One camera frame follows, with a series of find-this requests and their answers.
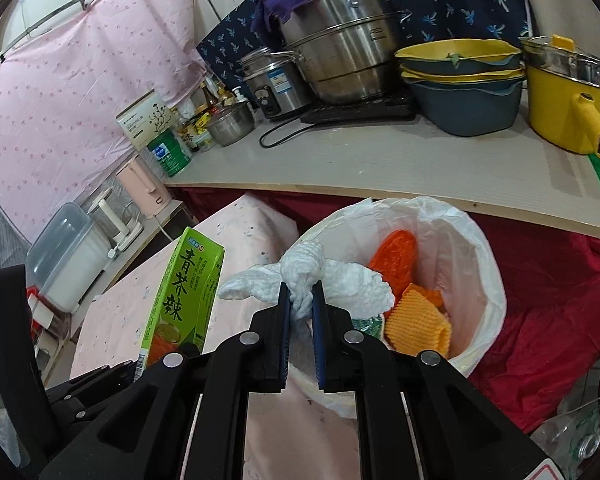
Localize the orange mesh sponge cloth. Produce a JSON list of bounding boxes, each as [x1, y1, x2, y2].
[[384, 284, 452, 358]]

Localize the green tea carton box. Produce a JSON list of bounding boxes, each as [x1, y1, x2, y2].
[[135, 228, 224, 377]]

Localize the white paper towel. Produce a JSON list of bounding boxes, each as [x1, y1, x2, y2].
[[218, 240, 394, 321]]

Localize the white trash bin with liner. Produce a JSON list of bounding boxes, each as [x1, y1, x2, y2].
[[279, 196, 508, 420]]

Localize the pink patterned tablecloth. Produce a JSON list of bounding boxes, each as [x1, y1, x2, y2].
[[71, 195, 361, 479]]

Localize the dark red cabinet curtain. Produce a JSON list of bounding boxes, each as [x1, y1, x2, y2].
[[165, 186, 600, 435]]

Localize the orange plastic bag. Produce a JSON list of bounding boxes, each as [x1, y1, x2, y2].
[[367, 230, 418, 300]]

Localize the white dish box clear lid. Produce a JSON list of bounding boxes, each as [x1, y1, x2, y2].
[[26, 202, 111, 314]]

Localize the pink electric kettle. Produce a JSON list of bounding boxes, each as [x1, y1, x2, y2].
[[116, 155, 172, 219]]

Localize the green tin can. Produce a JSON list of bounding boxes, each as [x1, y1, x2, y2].
[[147, 129, 190, 178]]

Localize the pink dotted curtain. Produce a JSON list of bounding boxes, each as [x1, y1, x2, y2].
[[0, 0, 204, 240]]

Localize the small steel pot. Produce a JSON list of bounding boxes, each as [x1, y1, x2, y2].
[[206, 102, 254, 148]]

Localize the white cardboard box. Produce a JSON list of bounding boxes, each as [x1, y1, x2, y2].
[[116, 90, 174, 152]]

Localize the black induction cooktop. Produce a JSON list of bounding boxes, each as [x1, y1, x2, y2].
[[300, 96, 419, 125]]

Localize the stacked blue yellow basins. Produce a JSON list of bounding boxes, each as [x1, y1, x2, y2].
[[396, 38, 526, 138]]

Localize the steel rice cooker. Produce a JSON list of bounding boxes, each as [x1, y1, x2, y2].
[[239, 47, 312, 120]]

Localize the yellow electric pot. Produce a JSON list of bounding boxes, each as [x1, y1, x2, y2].
[[520, 35, 600, 159]]

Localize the large steel steamer pot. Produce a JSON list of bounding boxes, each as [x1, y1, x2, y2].
[[280, 0, 410, 104]]

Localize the navy floral cloth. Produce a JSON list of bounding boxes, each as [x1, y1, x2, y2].
[[198, 0, 533, 89]]

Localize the glass kettle white handle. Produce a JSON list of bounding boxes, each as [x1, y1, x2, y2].
[[87, 188, 144, 259]]

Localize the black power cable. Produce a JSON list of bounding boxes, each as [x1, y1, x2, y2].
[[258, 117, 311, 150]]

